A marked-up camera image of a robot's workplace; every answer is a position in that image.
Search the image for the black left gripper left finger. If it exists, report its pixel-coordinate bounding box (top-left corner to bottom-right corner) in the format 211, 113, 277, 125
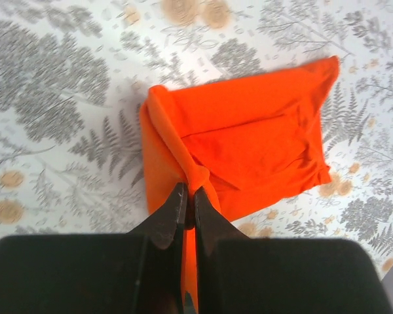
0, 183, 188, 313

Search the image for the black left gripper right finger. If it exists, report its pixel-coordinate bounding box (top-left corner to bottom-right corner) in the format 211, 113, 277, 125
194, 189, 393, 313

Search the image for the orange t shirt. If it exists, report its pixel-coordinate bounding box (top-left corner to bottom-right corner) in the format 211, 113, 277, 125
139, 54, 341, 305

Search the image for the floral patterned table mat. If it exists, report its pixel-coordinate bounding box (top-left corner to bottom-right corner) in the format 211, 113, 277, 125
0, 1, 393, 275

